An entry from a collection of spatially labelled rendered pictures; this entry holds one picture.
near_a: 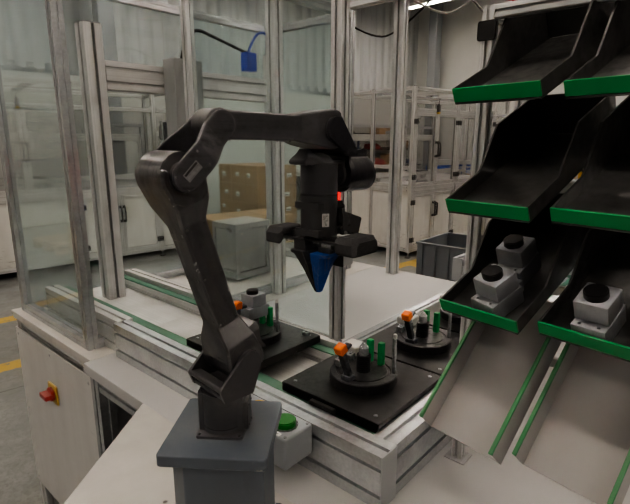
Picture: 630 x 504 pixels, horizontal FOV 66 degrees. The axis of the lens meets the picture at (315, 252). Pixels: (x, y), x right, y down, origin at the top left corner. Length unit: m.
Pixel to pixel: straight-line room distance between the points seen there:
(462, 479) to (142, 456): 0.60
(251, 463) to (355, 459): 0.26
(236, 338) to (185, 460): 0.17
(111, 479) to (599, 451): 0.80
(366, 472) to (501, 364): 0.29
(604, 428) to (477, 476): 0.28
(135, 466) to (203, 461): 0.37
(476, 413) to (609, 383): 0.20
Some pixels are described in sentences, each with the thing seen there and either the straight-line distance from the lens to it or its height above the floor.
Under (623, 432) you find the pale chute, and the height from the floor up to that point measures 1.06.
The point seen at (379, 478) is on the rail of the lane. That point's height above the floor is 0.92.
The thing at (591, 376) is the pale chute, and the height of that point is 1.11.
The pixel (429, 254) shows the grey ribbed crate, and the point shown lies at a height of 0.78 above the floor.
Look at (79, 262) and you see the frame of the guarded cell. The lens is 1.50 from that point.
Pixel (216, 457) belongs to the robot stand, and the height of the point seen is 1.06.
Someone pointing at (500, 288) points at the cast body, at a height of 1.25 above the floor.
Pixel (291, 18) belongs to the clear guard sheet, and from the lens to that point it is 1.30.
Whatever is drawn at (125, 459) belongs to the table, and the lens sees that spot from 1.08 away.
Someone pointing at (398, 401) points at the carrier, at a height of 0.97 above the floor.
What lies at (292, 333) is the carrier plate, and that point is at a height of 0.97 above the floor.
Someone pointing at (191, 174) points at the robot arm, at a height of 1.42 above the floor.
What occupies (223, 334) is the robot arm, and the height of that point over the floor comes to 1.21.
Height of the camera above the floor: 1.46
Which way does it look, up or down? 13 degrees down
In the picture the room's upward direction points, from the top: straight up
